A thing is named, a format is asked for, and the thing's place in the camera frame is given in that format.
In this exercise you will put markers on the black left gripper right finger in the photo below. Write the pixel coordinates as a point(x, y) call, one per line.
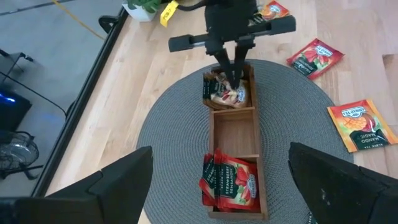
point(342, 193)

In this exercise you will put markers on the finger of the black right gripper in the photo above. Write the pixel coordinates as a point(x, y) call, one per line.
point(225, 68)
point(240, 62)

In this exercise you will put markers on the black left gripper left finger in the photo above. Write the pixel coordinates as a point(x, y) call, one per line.
point(124, 186)

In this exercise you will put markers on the wooden three-compartment tea box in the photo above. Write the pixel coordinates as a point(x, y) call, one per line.
point(236, 130)

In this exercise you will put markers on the orange mango tea packet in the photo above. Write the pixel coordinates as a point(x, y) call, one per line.
point(275, 9)
point(360, 124)

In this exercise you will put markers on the yellow paper tag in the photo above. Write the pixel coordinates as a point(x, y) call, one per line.
point(168, 14)

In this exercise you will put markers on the grey round woven placemat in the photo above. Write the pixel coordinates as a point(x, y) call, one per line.
point(174, 124)

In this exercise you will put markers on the green plant in white pot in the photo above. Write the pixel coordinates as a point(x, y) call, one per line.
point(140, 14)

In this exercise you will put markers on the black computer case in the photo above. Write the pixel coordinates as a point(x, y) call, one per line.
point(15, 112)

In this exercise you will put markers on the black table edge frame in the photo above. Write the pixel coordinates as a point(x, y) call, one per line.
point(82, 102)

